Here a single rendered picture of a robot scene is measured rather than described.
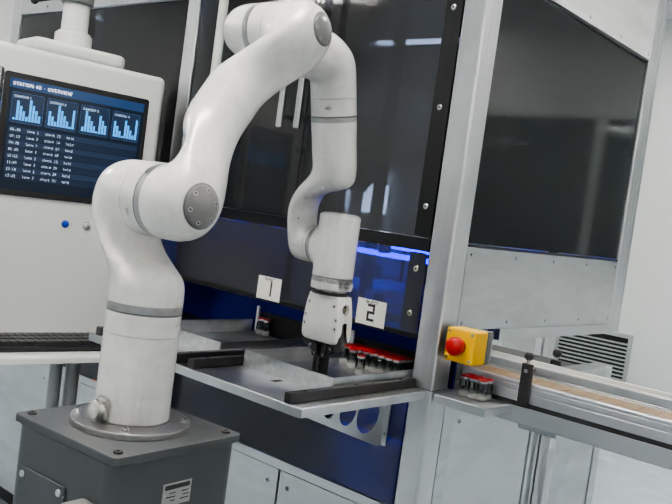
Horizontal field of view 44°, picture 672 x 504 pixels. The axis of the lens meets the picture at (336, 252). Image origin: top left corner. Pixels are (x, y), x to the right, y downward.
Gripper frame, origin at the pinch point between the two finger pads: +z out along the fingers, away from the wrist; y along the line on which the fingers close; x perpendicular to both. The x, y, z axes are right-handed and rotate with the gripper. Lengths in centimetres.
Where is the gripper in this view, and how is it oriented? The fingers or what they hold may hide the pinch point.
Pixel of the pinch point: (320, 365)
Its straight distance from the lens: 170.4
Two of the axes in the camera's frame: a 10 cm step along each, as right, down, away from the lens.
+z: -1.3, 9.9, 0.5
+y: -7.5, -1.4, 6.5
